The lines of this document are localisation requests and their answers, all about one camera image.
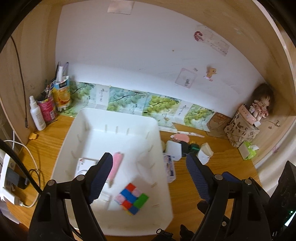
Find labelled clear plastic box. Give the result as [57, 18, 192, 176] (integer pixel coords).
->
[164, 153, 176, 183]

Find green tissue pack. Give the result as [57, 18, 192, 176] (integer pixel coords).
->
[238, 142, 259, 160]

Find black plug adapter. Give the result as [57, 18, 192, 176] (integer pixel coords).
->
[180, 141, 190, 157]

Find red can pen holder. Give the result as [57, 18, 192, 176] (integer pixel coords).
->
[37, 96, 57, 123]

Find orange juice carton holder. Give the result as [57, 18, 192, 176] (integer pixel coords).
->
[52, 76, 71, 112]

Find white square charger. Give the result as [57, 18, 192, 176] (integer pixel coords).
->
[165, 141, 182, 161]

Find pink oval case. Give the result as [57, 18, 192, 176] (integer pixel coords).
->
[170, 133, 190, 143]

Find wooden shelf unit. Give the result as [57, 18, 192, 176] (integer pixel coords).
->
[0, 0, 296, 163]

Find brown cardboard drawing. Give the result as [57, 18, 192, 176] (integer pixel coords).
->
[207, 113, 232, 139]

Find green and gold perfume bottle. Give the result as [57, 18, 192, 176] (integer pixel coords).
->
[188, 142, 200, 154]

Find cream rectangular box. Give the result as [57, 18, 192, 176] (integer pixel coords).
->
[200, 143, 214, 158]

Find grape picture strip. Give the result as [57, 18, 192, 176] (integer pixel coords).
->
[61, 81, 215, 132]

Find patterned canvas bag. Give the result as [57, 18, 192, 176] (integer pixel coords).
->
[224, 104, 260, 148]

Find brown haired doll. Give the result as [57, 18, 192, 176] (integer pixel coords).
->
[249, 83, 275, 121]

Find multicolour puzzle cube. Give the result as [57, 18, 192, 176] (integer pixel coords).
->
[114, 183, 149, 215]

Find white spray bottle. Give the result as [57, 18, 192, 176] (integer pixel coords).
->
[29, 95, 46, 131]

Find pink hair rollers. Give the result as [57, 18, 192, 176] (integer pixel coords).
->
[106, 152, 123, 188]

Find white power strip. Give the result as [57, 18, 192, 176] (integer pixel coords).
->
[1, 154, 23, 206]

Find white compact digital camera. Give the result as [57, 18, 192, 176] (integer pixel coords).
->
[74, 158, 98, 177]

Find white plastic organizer tray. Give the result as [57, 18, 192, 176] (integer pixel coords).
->
[52, 108, 173, 237]

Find black hanging cable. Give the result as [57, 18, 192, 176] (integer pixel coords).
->
[9, 36, 30, 129]

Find small clear plastic box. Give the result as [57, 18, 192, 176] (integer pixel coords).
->
[91, 191, 111, 212]

